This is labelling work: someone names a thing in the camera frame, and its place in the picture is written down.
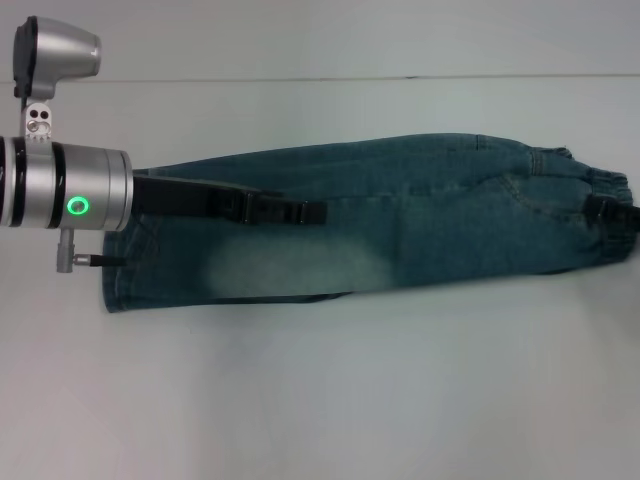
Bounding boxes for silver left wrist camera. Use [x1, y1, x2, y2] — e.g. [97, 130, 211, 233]
[11, 14, 104, 102]

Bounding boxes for silver left camera mount bracket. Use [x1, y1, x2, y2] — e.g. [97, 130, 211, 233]
[19, 97, 55, 147]

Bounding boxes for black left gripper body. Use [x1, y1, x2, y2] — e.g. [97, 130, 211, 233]
[129, 171, 254, 225]

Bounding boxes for thin dark arm cable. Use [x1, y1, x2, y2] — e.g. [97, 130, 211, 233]
[54, 228, 130, 275]

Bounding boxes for blue denim shorts with print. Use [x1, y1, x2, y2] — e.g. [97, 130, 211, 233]
[102, 131, 640, 315]

